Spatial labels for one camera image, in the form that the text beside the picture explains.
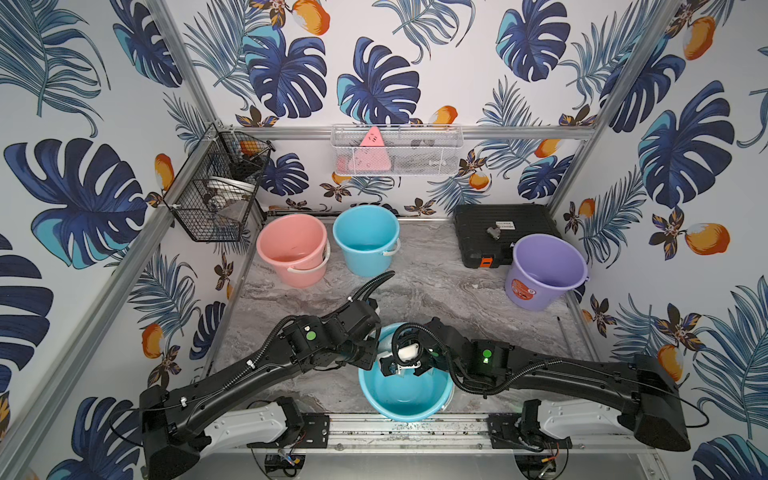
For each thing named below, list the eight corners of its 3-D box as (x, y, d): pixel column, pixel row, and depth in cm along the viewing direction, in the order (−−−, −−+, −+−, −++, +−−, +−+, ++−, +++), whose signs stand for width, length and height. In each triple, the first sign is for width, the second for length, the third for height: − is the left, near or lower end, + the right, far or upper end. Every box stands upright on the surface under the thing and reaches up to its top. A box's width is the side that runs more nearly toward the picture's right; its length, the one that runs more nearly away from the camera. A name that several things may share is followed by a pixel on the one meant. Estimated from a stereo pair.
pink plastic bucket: (266, 296, 101) (247, 265, 87) (280, 248, 114) (266, 214, 101) (329, 297, 101) (320, 265, 87) (335, 248, 114) (329, 214, 101)
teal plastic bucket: (337, 284, 105) (330, 250, 90) (343, 241, 117) (337, 205, 103) (398, 284, 105) (400, 250, 90) (396, 241, 117) (398, 205, 103)
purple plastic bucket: (505, 317, 97) (525, 287, 83) (491, 267, 110) (507, 234, 96) (567, 317, 97) (598, 287, 83) (546, 267, 110) (570, 234, 96)
